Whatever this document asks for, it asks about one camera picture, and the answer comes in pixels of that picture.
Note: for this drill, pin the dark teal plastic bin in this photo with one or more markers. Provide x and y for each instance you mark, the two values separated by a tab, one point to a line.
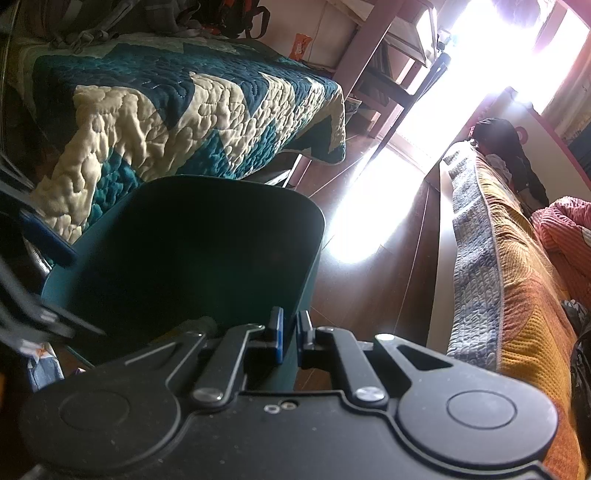
184	254

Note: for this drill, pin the orange waffle blanket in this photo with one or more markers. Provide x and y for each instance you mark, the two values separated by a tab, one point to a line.
521	300

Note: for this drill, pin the white bed side board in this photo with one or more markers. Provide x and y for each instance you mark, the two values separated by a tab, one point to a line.
441	258

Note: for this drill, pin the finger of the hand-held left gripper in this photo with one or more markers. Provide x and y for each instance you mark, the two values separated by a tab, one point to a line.
48	237
51	318

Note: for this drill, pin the grey patterned cloth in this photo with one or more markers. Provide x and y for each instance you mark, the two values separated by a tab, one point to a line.
576	316

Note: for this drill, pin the black clothing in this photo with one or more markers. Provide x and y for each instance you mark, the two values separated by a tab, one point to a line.
508	147

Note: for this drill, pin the black bag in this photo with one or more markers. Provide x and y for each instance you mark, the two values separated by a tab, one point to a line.
582	397

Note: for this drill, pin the teal cream zigzag quilt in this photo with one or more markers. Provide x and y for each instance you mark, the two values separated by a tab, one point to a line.
138	115

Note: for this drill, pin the dark blue cloth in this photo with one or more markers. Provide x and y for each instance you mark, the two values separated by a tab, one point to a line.
581	154

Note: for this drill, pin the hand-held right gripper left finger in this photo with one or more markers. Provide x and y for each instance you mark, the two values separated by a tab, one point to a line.
276	337

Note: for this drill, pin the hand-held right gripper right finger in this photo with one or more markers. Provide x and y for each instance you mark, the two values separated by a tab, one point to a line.
303	344

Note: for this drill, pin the blue grey quilted sheet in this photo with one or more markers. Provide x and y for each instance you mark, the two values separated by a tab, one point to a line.
475	277

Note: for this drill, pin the orange black backpack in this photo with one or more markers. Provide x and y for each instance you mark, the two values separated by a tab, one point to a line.
235	16

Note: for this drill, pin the wooden chair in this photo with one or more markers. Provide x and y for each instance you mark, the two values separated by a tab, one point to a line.
369	50

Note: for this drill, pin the grey backpack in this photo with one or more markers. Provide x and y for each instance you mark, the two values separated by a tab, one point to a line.
115	21

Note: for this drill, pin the light curtain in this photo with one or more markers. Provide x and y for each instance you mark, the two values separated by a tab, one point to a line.
570	69

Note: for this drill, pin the white pink-edged headboard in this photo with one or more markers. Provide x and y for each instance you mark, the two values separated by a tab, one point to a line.
549	138

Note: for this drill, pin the white printed packet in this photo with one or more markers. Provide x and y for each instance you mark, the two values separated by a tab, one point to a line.
46	369

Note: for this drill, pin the red striped comforter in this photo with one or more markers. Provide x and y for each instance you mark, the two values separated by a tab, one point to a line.
565	235

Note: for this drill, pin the metal bed frame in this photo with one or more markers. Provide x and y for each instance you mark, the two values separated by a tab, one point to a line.
295	170

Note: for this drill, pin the orange paper packet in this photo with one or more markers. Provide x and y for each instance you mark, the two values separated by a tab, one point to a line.
302	47

